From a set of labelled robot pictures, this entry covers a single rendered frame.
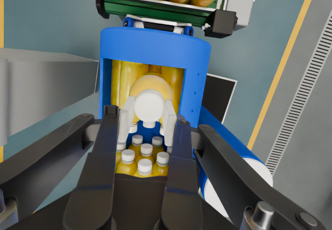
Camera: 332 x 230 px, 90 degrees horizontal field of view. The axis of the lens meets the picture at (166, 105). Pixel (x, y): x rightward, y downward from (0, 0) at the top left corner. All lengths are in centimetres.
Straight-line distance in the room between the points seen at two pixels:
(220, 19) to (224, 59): 109
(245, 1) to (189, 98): 54
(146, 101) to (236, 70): 157
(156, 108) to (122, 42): 19
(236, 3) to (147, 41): 53
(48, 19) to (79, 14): 26
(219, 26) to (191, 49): 26
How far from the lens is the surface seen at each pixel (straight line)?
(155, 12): 69
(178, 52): 34
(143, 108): 21
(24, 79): 87
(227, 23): 62
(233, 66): 173
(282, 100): 206
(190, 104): 39
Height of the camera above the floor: 157
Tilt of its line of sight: 75 degrees down
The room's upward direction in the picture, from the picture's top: 167 degrees clockwise
